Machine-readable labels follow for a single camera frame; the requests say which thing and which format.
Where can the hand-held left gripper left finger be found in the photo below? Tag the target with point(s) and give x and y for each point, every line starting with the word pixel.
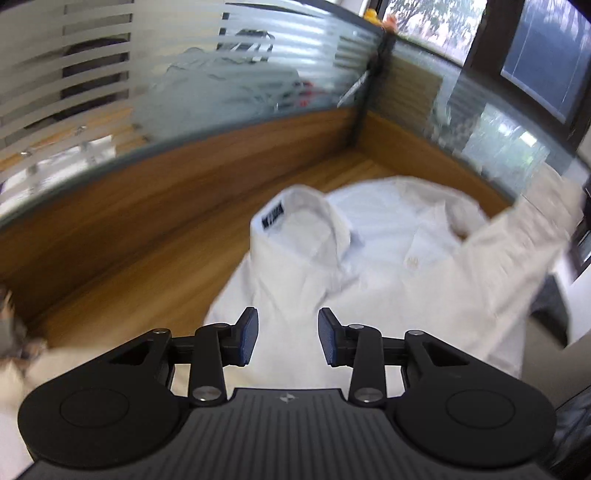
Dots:
pixel 248 337

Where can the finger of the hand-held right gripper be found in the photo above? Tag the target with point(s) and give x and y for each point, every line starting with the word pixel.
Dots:
pixel 582 251

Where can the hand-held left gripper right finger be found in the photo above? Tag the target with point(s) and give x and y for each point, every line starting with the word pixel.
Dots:
pixel 328 337

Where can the white dress shirt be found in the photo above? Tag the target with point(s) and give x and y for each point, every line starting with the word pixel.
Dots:
pixel 369 258

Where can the dark grey cloth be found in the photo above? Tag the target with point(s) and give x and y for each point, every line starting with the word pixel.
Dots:
pixel 551 314

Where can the beige garment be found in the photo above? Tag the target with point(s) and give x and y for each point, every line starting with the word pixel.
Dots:
pixel 60 362

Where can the grey-brown patterned cloth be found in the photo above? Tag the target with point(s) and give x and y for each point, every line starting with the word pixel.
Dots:
pixel 16 323

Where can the red plastic object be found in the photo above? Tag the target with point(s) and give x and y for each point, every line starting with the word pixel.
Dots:
pixel 305 92

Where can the clear plastic bag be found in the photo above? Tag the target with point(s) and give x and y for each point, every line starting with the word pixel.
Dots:
pixel 207 87

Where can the black office chair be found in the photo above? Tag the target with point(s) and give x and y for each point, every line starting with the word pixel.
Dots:
pixel 92 92

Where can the pink rubber toy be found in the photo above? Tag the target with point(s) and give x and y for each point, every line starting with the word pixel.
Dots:
pixel 390 23

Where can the yellow rubber duck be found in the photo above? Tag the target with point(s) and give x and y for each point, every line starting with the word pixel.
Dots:
pixel 372 16

